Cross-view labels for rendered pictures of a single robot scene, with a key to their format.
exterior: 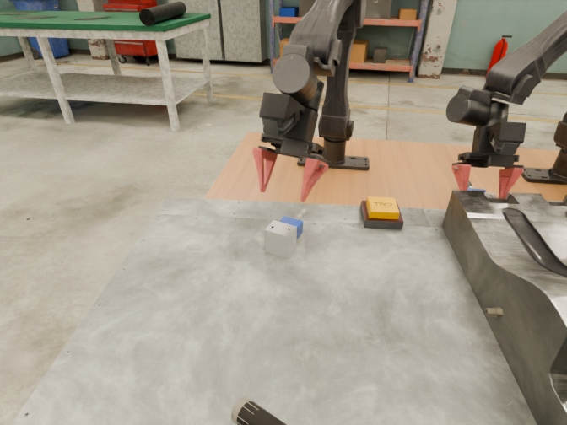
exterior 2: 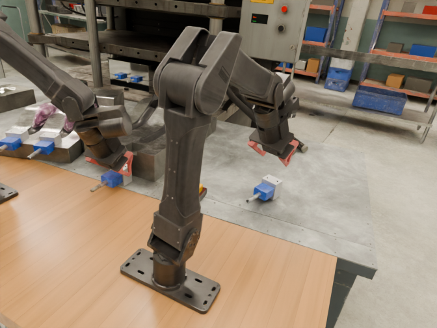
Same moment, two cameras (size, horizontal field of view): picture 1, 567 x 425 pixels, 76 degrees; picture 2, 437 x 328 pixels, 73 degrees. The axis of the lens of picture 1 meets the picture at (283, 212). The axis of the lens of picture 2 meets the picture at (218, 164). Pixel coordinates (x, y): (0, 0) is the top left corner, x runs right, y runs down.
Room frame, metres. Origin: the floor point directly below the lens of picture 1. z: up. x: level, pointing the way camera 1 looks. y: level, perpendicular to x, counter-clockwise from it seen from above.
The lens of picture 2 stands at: (1.32, 0.03, 1.29)
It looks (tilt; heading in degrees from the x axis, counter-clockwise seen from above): 28 degrees down; 194
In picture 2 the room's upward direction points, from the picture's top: 6 degrees clockwise
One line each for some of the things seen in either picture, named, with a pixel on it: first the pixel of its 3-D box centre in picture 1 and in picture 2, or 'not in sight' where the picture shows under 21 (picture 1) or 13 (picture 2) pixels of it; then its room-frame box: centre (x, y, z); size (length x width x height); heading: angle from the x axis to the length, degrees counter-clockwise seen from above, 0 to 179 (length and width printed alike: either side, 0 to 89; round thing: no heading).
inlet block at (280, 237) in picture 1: (291, 226); (261, 192); (0.59, -0.02, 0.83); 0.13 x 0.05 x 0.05; 154
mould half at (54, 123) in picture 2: not in sight; (68, 117); (0.42, -0.81, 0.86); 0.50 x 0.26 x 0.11; 12
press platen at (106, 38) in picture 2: not in sight; (154, 55); (-0.57, -0.95, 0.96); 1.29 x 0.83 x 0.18; 85
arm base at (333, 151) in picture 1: (334, 149); (169, 265); (0.94, -0.14, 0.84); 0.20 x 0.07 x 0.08; 81
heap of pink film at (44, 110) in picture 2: not in sight; (68, 107); (0.42, -0.80, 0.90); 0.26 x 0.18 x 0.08; 12
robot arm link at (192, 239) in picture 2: (336, 128); (172, 237); (0.93, -0.14, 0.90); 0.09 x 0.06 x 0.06; 71
